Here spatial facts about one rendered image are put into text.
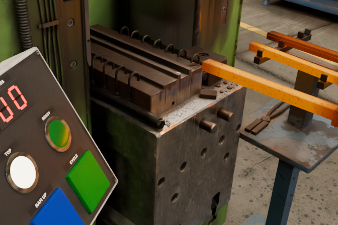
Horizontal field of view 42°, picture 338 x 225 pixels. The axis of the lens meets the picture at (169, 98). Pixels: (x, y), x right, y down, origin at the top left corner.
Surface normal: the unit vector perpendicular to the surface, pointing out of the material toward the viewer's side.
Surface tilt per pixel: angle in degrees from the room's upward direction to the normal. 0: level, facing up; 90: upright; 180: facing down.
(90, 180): 60
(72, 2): 90
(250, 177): 0
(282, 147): 0
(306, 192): 0
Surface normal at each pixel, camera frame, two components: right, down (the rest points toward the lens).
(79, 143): 0.85, -0.28
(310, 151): 0.04, -0.87
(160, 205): 0.75, 0.36
